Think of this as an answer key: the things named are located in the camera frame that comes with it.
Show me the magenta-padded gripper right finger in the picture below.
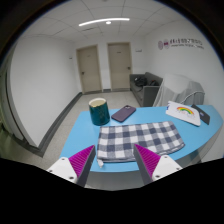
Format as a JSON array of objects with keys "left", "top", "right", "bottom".
[{"left": 132, "top": 143, "right": 184, "bottom": 186}]

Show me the white rainbow print pad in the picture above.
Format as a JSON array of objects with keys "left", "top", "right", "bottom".
[{"left": 165, "top": 100, "right": 203, "bottom": 127}]

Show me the grey cloth covered chair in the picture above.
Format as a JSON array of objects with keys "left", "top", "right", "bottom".
[{"left": 153, "top": 73, "right": 206, "bottom": 108}]

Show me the beige door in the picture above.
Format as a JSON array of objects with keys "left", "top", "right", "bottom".
[
  {"left": 106, "top": 41, "right": 134, "bottom": 92},
  {"left": 76, "top": 44, "right": 103, "bottom": 95}
]

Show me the wall logo sign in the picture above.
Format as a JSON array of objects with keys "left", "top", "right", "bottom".
[{"left": 157, "top": 36, "right": 205, "bottom": 51}]

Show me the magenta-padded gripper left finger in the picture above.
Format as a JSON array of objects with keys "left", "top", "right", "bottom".
[{"left": 46, "top": 144, "right": 97, "bottom": 188}]

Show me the black bag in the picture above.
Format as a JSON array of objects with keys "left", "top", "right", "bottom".
[{"left": 133, "top": 76, "right": 148, "bottom": 88}]

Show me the purple smartphone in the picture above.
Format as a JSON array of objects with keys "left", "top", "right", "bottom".
[{"left": 110, "top": 104, "right": 137, "bottom": 123}]

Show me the grey white checkered towel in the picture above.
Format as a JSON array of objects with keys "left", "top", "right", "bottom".
[{"left": 96, "top": 120, "right": 186, "bottom": 164}]

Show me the dark green mug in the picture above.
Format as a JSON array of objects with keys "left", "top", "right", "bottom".
[{"left": 88, "top": 97, "right": 111, "bottom": 127}]

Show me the long ceiling light strip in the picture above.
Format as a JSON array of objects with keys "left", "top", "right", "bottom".
[{"left": 78, "top": 17, "right": 131, "bottom": 28}]

